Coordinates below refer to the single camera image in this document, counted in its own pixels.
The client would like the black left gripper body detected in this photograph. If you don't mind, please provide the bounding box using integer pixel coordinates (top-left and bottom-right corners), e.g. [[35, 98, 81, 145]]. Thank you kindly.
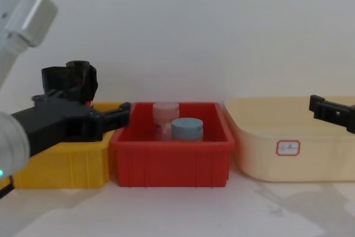
[[11, 105, 105, 157]]

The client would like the dark bottle with black wrap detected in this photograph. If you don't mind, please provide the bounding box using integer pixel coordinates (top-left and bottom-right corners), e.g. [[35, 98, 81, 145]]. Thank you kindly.
[[65, 59, 100, 107]]

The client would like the yellow plastic bin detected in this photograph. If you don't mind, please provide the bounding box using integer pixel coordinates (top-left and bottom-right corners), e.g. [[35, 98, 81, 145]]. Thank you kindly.
[[12, 101, 125, 189]]

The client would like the clear jar with pink lid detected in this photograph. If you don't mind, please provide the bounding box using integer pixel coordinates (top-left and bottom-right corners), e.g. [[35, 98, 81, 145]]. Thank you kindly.
[[152, 102, 180, 142]]

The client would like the white label with red border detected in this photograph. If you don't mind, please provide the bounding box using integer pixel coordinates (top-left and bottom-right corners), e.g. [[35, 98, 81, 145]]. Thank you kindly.
[[276, 139, 302, 157]]

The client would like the red plastic bin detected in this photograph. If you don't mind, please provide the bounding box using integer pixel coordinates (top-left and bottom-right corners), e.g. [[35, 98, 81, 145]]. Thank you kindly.
[[110, 102, 236, 188]]

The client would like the jar with blue-grey lid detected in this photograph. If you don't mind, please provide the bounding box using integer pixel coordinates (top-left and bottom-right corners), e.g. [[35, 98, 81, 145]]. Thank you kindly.
[[170, 118, 204, 142]]

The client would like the cream plastic basin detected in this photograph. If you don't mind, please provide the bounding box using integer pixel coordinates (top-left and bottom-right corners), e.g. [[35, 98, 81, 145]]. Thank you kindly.
[[224, 95, 355, 184]]

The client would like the white table cloth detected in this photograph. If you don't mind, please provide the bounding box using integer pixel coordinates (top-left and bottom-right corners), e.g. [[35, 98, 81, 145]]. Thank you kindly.
[[0, 169, 355, 237]]

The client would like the thin dark cable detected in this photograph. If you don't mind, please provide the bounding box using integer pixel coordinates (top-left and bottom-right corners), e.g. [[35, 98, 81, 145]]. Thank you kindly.
[[0, 175, 15, 200]]

